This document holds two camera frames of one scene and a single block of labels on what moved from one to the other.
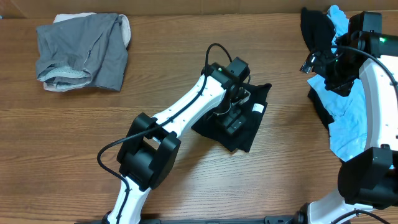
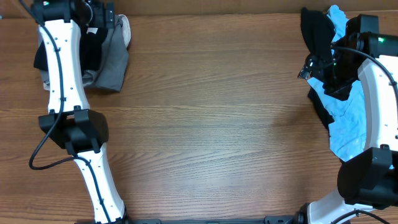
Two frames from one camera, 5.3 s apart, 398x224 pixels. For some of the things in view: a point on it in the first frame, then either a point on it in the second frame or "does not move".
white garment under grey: x=124 y=21 does not move
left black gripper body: x=226 y=119 to x=97 y=18
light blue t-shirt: x=347 y=113 does not move
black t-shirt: x=254 y=109 to x=93 y=41
